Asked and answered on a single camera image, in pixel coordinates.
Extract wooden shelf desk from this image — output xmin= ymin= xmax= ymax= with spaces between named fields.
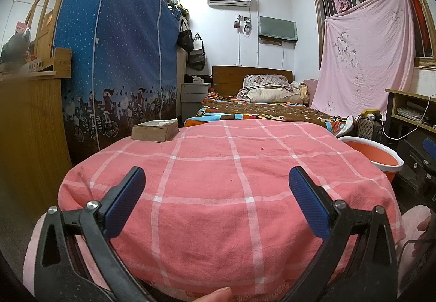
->
xmin=385 ymin=88 xmax=436 ymax=134

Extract person's left hand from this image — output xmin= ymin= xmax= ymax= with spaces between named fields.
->
xmin=189 ymin=286 xmax=234 ymax=302

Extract tissue box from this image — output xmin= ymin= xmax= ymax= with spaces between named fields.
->
xmin=131 ymin=119 xmax=179 ymax=143

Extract grey plush toy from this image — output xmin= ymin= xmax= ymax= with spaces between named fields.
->
xmin=0 ymin=28 xmax=33 ymax=64

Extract orange bucket with white rim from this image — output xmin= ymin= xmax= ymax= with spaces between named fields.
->
xmin=338 ymin=136 xmax=405 ymax=183

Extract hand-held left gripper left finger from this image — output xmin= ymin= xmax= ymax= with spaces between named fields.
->
xmin=33 ymin=166 xmax=146 ymax=302

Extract white cable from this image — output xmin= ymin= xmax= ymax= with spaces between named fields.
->
xmin=380 ymin=94 xmax=436 ymax=140

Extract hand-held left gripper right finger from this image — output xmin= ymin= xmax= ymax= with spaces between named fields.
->
xmin=288 ymin=166 xmax=399 ymax=302

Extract floral pillow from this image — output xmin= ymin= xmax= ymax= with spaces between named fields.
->
xmin=243 ymin=75 xmax=293 ymax=91

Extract black hanging bag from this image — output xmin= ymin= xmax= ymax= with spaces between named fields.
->
xmin=178 ymin=19 xmax=194 ymax=53

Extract stack of papers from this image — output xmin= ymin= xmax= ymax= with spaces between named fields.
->
xmin=397 ymin=106 xmax=433 ymax=122

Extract pink hanging sheet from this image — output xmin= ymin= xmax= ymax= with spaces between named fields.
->
xmin=311 ymin=0 xmax=416 ymax=117

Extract person's right hand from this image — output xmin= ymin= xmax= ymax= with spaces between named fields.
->
xmin=410 ymin=214 xmax=436 ymax=256

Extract clutter on wardrobe top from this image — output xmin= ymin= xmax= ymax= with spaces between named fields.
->
xmin=167 ymin=2 xmax=191 ymax=21

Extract pink checked cloth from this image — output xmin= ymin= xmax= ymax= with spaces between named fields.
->
xmin=57 ymin=118 xmax=406 ymax=302

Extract wall television with green cover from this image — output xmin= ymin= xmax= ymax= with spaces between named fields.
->
xmin=258 ymin=16 xmax=298 ymax=44

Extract grey hanging bag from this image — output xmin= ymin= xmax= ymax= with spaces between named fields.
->
xmin=187 ymin=34 xmax=206 ymax=71

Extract grey nightstand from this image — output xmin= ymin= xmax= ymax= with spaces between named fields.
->
xmin=180 ymin=82 xmax=211 ymax=123

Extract wooden bunk bed frame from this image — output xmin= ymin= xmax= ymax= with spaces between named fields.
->
xmin=20 ymin=0 xmax=75 ymax=67

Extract wooden bed headboard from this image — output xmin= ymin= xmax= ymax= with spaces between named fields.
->
xmin=212 ymin=65 xmax=293 ymax=98

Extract blue dotted wardrobe cover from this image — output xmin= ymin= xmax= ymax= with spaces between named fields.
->
xmin=54 ymin=0 xmax=181 ymax=156

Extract black fan heater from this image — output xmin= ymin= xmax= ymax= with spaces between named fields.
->
xmin=356 ymin=116 xmax=387 ymax=144

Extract yellow white power strip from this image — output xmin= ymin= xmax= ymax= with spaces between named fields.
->
xmin=361 ymin=109 xmax=384 ymax=121

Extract red hanging cloth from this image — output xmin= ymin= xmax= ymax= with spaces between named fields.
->
xmin=405 ymin=0 xmax=430 ymax=57

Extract wall socket cluster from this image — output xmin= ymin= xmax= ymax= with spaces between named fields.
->
xmin=233 ymin=15 xmax=253 ymax=34

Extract white plastic basket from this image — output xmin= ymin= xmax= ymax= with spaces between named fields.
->
xmin=25 ymin=58 xmax=55 ymax=71

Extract colourful patterned bed sheet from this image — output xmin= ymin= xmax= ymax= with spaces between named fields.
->
xmin=184 ymin=92 xmax=358 ymax=137

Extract beige pillow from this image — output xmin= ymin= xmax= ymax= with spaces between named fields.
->
xmin=246 ymin=86 xmax=304 ymax=105

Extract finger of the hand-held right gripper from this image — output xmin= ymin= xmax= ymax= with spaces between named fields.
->
xmin=420 ymin=137 xmax=436 ymax=163
xmin=398 ymin=139 xmax=430 ymax=188

